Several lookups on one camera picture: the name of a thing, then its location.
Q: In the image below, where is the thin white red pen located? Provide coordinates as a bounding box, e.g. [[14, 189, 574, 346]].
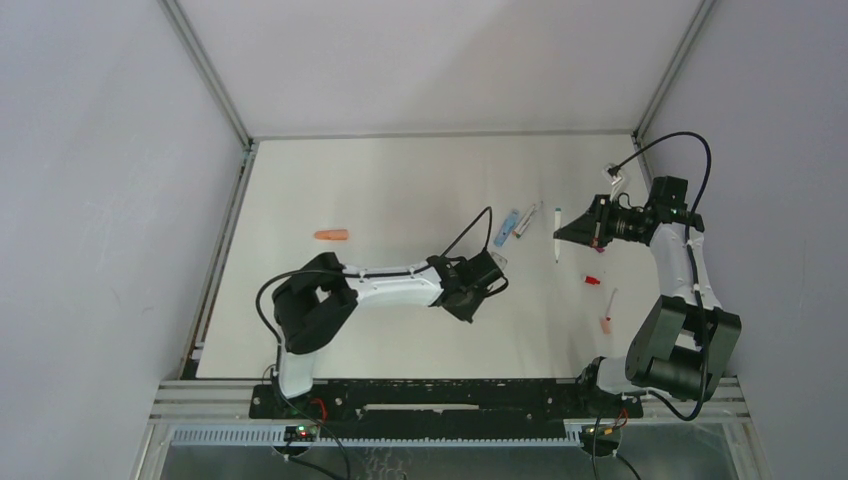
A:
[[604, 288, 618, 320]]

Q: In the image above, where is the orange translucent highlighter pen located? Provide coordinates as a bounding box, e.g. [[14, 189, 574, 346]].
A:
[[313, 229, 349, 241]]

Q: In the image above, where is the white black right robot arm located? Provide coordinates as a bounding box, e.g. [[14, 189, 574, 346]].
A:
[[553, 176, 741, 402]]

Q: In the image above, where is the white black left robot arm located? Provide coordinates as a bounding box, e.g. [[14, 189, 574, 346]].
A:
[[255, 249, 509, 400]]

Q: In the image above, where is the blue translucent highlighter pen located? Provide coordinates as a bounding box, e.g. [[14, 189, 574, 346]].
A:
[[492, 209, 520, 248]]

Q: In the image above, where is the white pen green tip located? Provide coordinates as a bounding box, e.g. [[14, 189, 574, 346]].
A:
[[516, 200, 545, 240]]

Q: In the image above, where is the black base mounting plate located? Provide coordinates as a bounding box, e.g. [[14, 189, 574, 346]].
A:
[[248, 378, 644, 441]]

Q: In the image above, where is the black cable on base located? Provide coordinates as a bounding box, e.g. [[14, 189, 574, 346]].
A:
[[271, 397, 412, 480]]

